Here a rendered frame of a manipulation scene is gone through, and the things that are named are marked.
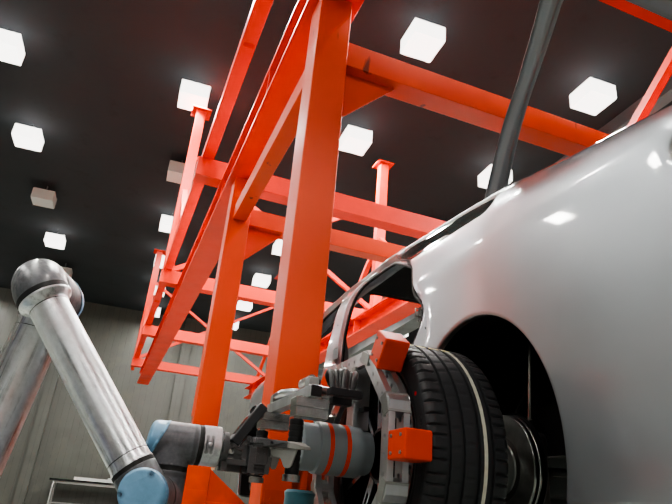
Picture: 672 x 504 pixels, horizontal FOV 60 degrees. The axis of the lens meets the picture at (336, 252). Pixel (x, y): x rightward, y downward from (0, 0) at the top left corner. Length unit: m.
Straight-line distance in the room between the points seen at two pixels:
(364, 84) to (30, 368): 2.00
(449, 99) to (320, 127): 0.77
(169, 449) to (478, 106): 2.32
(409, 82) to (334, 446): 1.89
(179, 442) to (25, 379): 0.39
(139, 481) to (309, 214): 1.39
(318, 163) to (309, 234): 0.33
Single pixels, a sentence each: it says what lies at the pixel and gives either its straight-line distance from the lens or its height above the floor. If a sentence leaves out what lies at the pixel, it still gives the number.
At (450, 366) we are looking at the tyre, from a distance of 1.66.
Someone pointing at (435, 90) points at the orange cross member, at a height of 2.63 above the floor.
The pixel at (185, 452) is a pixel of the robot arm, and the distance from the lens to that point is 1.42.
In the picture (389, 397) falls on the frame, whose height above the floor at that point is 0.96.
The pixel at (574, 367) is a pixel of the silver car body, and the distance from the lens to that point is 1.58.
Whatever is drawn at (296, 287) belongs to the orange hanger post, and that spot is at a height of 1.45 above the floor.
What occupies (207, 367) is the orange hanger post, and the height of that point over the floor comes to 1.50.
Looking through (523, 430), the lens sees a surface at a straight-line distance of 1.88.
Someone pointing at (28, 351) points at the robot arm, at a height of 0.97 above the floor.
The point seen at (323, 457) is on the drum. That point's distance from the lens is 1.65.
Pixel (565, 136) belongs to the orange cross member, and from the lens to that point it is 3.42.
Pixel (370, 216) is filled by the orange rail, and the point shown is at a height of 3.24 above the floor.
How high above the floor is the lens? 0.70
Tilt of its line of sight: 24 degrees up
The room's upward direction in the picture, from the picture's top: 5 degrees clockwise
